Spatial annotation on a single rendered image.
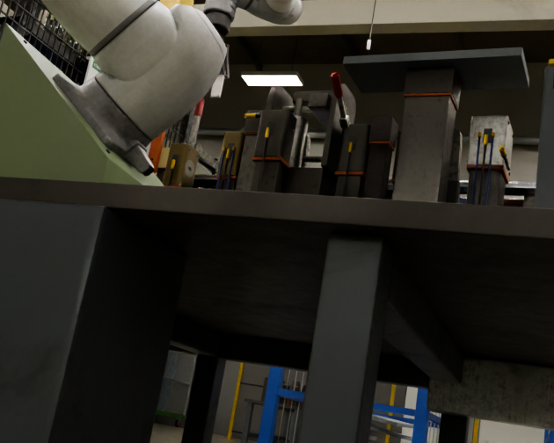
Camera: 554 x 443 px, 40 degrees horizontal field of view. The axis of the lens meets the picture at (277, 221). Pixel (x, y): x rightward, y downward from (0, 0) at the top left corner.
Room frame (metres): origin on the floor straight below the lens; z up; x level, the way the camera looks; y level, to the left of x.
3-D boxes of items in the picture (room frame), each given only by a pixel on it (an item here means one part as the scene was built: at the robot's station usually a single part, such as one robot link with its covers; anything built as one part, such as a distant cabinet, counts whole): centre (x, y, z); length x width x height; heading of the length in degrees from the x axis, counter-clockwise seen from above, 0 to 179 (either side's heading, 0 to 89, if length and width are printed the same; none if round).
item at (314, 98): (1.71, -0.04, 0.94); 0.18 x 0.13 x 0.49; 64
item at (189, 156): (1.89, 0.28, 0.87); 0.10 x 0.07 x 0.35; 154
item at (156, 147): (1.96, 0.36, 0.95); 0.03 x 0.01 x 0.50; 64
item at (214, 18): (1.93, 0.26, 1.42); 0.08 x 0.07 x 0.09; 154
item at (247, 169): (1.76, 0.08, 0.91); 0.07 x 0.05 x 0.42; 154
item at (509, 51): (1.45, -0.28, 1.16); 0.37 x 0.14 x 0.02; 64
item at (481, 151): (1.54, -0.43, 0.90); 0.13 x 0.08 x 0.41; 154
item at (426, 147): (1.45, -0.28, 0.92); 0.10 x 0.08 x 0.45; 64
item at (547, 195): (1.33, -0.51, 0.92); 0.08 x 0.08 x 0.44; 64
